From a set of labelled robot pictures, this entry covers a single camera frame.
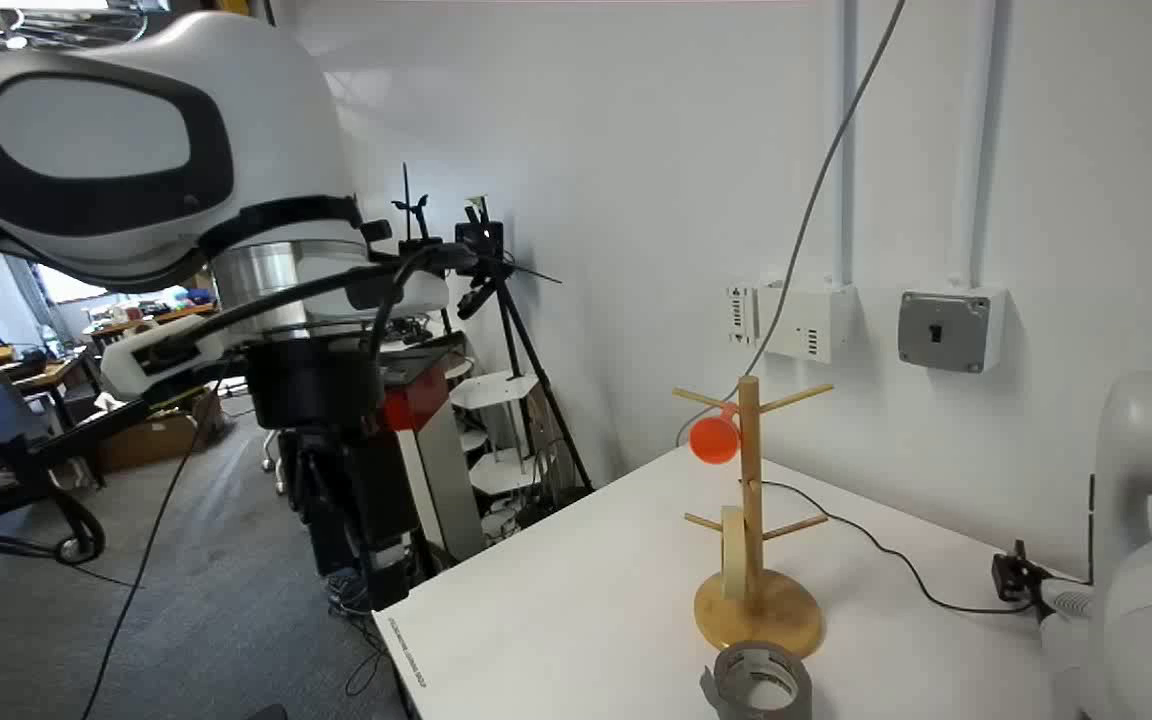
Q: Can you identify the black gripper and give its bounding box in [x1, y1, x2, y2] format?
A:
[244, 337, 389, 543]

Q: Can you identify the grey masking tape roll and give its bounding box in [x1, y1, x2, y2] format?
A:
[698, 640, 817, 720]

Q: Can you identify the white round shelf stand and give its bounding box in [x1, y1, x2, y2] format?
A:
[444, 369, 557, 506]

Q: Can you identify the wooden peg stand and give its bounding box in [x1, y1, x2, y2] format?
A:
[672, 370, 835, 659]

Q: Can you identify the red round object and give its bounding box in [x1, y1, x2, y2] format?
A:
[380, 369, 456, 435]

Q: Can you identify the cardboard box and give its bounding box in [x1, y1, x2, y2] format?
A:
[91, 389, 232, 473]

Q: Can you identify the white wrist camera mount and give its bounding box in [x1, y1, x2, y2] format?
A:
[96, 307, 269, 405]

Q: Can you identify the small vented white wall box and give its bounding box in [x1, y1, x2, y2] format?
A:
[723, 280, 766, 349]

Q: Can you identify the white wall socket box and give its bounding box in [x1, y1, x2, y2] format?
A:
[757, 276, 862, 369]

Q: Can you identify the grey hanging cable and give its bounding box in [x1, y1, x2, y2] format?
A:
[672, 0, 913, 450]

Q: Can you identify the thin black cable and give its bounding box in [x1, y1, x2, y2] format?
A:
[759, 474, 1025, 619]

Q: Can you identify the white wall conduit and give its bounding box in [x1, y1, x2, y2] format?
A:
[964, 0, 1016, 297]
[831, 0, 862, 290]

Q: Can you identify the grey wall box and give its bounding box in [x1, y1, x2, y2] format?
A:
[894, 284, 1011, 377]

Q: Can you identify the black cable clamp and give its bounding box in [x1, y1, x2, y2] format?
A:
[989, 537, 1057, 619]

